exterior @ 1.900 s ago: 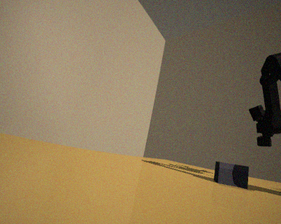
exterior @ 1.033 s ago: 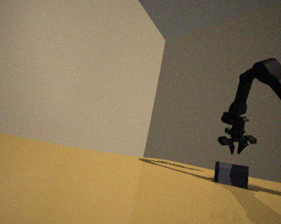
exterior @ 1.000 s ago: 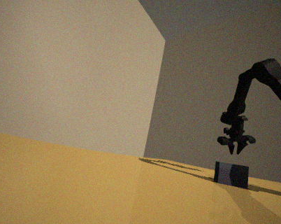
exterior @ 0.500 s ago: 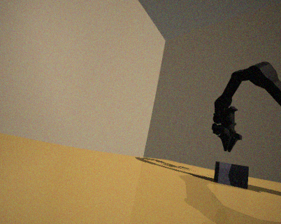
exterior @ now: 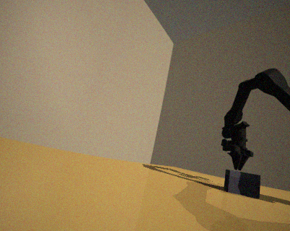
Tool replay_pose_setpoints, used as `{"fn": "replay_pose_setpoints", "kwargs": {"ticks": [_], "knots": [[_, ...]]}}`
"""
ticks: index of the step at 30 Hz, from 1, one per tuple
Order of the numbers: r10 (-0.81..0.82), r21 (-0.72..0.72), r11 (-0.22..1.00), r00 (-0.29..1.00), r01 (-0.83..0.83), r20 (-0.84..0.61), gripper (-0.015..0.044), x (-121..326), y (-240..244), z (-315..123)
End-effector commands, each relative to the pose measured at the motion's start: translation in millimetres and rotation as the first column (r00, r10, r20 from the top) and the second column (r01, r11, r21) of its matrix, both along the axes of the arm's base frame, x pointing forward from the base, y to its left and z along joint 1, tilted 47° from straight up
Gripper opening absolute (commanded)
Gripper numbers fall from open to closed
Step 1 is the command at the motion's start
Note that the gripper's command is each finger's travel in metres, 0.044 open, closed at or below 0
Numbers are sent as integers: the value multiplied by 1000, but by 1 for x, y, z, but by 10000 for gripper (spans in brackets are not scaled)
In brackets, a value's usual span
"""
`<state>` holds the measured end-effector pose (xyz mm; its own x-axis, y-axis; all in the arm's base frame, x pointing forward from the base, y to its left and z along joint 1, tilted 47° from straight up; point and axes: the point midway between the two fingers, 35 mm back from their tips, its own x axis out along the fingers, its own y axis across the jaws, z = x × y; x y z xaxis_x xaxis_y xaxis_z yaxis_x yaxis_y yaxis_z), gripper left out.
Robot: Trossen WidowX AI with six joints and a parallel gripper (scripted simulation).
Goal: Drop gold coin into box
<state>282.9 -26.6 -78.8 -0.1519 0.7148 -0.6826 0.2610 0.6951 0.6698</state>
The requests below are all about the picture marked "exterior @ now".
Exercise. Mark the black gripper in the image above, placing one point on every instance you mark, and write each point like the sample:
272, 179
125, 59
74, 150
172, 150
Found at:
239, 152

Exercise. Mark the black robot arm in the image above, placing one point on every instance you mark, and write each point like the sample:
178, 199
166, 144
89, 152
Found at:
271, 82

